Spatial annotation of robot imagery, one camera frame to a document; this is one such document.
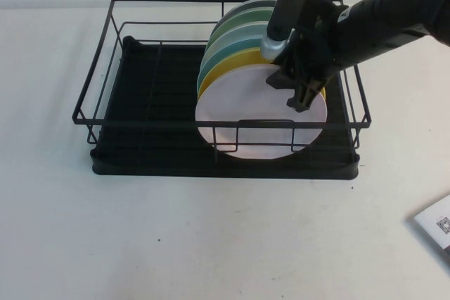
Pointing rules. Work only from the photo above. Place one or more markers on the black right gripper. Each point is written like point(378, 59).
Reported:
point(316, 40)

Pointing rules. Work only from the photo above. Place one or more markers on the pink round plate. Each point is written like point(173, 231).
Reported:
point(253, 110)

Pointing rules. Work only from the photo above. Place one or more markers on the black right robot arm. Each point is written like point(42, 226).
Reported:
point(386, 8)

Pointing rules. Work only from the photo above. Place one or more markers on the yellow round plate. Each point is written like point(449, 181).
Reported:
point(239, 59)

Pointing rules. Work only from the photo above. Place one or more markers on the pale grey round plate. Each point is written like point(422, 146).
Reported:
point(242, 34)

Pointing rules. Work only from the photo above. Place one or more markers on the teal blue round plate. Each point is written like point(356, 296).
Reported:
point(228, 52)

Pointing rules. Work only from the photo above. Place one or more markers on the green round plate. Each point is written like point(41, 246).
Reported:
point(246, 17)

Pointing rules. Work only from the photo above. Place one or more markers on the dark grey-green round plate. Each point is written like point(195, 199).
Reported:
point(256, 3)

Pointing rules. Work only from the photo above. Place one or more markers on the black plastic drip tray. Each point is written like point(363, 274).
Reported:
point(140, 168)

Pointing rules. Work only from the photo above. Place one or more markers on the white QR code booklet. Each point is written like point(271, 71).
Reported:
point(436, 224)

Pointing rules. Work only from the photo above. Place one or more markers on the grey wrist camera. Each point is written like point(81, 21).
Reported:
point(281, 15)

